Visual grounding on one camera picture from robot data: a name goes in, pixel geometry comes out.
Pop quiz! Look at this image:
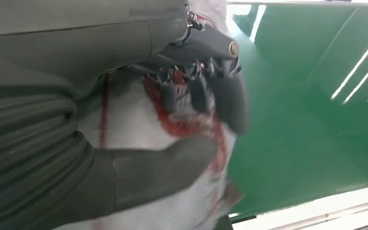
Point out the green conveyor belt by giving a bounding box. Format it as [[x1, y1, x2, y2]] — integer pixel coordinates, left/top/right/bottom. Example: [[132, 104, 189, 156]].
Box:
[[227, 0, 368, 230]]

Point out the grey red-printed mailer package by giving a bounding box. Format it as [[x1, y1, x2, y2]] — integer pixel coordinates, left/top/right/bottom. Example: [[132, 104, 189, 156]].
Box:
[[54, 0, 245, 230]]

